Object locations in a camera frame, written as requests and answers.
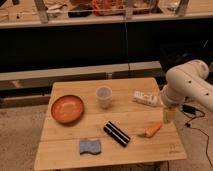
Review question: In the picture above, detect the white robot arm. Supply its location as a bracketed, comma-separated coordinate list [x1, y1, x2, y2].
[160, 60, 213, 123]

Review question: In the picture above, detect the white tube package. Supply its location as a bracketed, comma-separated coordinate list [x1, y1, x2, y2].
[133, 91, 161, 107]

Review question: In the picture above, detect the wooden folding table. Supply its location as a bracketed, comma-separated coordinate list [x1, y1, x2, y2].
[34, 78, 186, 171]

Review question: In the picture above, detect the orange bowl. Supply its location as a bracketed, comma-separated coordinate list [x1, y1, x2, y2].
[51, 95, 84, 124]

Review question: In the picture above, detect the blue sponge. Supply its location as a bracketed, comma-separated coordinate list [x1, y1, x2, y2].
[79, 139, 101, 155]

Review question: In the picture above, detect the orange carrot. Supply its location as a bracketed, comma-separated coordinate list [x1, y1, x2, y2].
[139, 122, 162, 138]

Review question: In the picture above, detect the black striped rectangular box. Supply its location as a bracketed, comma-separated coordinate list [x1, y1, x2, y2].
[103, 121, 131, 147]

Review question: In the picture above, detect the long workbench shelf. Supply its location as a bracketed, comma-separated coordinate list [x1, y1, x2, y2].
[0, 0, 213, 29]

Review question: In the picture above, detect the black cable on floor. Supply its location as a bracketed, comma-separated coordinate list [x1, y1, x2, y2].
[180, 104, 213, 168]

